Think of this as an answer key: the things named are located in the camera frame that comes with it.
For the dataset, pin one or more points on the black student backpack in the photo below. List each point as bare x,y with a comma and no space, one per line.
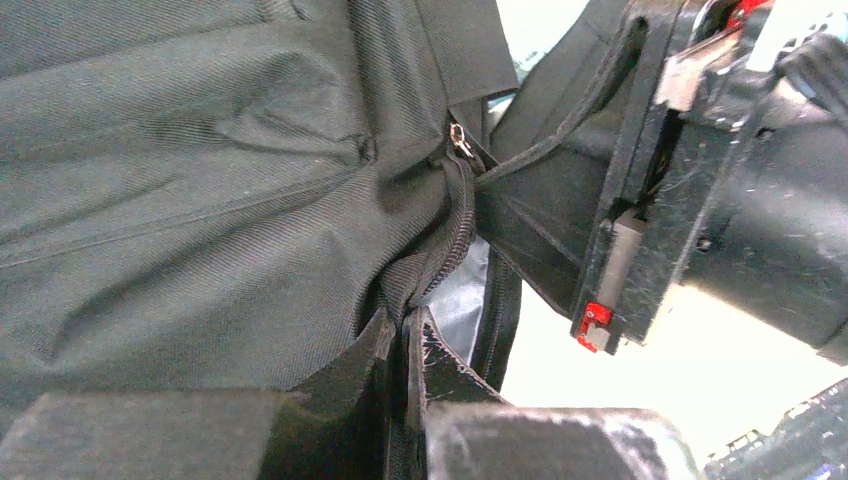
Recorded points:
201,195

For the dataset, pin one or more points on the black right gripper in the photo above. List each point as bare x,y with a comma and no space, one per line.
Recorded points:
739,180

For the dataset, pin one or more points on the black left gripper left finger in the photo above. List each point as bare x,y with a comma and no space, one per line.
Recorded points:
331,426

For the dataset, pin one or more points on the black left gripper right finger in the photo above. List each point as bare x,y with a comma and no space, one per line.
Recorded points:
459,427

